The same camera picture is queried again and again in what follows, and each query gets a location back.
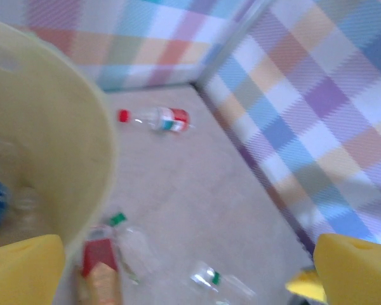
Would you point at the crushed clear bottle white cap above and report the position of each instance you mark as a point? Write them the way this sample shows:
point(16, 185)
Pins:
point(28, 206)

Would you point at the clear bottle green white label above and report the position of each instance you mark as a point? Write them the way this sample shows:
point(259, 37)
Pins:
point(209, 276)

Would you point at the yellow plastic bin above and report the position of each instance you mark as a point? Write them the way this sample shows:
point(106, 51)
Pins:
point(50, 127)

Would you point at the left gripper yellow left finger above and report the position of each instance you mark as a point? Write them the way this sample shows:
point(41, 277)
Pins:
point(25, 273)

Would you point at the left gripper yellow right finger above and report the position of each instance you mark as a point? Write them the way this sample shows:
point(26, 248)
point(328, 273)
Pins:
point(358, 273)

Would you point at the clear bottle red white label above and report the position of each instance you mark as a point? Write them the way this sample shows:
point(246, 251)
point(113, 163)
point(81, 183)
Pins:
point(174, 119)

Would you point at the clear bottle green cap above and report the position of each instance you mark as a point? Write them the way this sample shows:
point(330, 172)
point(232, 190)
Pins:
point(136, 248)

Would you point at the red and tan label bottle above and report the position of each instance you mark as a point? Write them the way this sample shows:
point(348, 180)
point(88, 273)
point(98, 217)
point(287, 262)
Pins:
point(98, 254)

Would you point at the aluminium frame post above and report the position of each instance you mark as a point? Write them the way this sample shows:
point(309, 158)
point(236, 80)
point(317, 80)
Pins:
point(228, 44)

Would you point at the cream plastic bin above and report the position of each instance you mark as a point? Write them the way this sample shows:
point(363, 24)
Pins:
point(82, 228)

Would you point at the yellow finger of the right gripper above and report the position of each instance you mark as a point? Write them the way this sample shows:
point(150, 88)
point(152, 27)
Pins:
point(304, 284)

